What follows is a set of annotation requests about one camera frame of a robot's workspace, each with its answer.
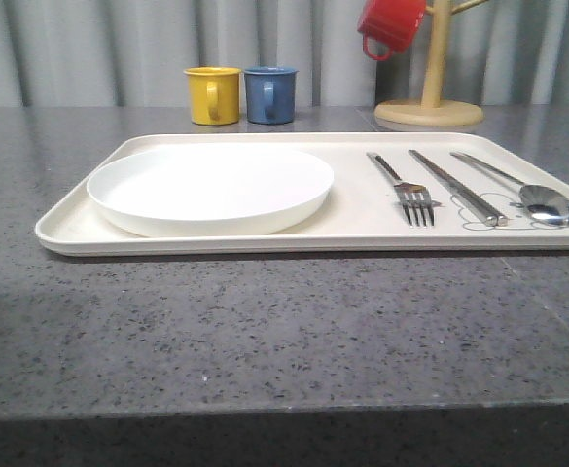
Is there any grey curtain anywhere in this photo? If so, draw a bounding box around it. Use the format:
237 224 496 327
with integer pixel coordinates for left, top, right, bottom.
0 1 569 107

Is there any wooden mug tree stand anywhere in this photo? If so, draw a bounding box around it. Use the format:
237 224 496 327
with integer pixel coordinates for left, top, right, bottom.
374 0 485 126

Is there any cream rabbit print tray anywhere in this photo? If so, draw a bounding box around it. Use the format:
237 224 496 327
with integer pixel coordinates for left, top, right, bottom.
35 132 569 257

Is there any silver metal chopstick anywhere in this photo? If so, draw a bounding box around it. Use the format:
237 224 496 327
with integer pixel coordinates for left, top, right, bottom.
410 149 509 227
408 149 501 229

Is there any silver metal spoon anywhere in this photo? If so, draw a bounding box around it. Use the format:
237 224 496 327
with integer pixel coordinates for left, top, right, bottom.
450 152 569 227

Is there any white round plate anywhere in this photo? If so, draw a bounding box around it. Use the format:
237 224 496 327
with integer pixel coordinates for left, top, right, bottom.
87 143 335 237

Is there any yellow enamel mug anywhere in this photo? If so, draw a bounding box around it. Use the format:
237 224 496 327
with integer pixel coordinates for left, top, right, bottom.
184 67 241 126

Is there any red enamel mug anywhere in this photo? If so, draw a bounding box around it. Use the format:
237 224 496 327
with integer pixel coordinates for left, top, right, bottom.
357 0 427 61

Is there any blue enamel mug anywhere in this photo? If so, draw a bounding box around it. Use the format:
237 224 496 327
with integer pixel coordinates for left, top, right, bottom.
243 66 298 125

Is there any silver metal fork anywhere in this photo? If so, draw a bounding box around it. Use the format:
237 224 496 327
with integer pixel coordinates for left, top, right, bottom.
367 152 435 228

